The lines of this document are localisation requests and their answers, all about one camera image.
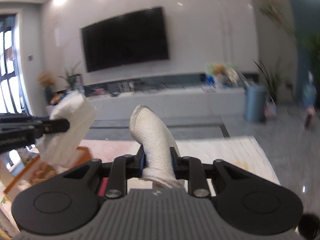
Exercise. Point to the white soft cloth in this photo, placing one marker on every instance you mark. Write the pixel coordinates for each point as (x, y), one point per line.
(60, 148)

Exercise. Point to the white towel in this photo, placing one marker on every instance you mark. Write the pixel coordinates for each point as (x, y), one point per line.
(150, 131)

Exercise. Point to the red box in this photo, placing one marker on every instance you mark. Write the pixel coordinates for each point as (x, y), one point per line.
(102, 187)

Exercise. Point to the plush toys on cabinet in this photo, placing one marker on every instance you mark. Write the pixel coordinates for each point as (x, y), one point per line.
(221, 75)

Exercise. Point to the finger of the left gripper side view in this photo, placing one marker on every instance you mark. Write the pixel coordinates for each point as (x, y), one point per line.
(55, 126)

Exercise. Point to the white lace tablecloth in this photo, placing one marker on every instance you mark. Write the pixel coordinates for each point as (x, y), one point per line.
(244, 152)

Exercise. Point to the dark vase with yellow flowers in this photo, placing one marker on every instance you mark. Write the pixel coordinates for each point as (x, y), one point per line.
(46, 81)

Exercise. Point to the orange rimmed white box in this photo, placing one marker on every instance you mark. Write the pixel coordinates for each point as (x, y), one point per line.
(21, 181)

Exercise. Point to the tall green floor plant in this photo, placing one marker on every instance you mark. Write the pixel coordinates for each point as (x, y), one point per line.
(273, 77)

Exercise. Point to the white wifi router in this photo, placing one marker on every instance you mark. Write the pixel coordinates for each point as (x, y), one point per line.
(126, 86)

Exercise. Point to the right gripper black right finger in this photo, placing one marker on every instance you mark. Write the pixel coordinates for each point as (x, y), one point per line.
(191, 170)

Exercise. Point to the blue grey trash bin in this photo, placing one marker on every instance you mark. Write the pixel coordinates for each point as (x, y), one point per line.
(255, 103)

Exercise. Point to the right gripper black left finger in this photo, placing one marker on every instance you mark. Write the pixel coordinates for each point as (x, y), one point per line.
(122, 169)

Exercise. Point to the long white TV cabinet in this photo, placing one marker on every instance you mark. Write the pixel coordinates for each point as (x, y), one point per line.
(173, 96)

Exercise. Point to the small woven basket bag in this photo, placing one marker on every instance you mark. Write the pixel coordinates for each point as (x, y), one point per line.
(270, 111)

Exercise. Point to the green potted plant on cabinet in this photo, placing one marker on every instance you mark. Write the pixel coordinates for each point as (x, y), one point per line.
(72, 78)

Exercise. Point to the brown plush toy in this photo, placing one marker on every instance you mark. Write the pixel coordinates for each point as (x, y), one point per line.
(42, 173)

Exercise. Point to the wall mounted black television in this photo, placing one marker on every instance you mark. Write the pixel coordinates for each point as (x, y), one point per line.
(131, 38)

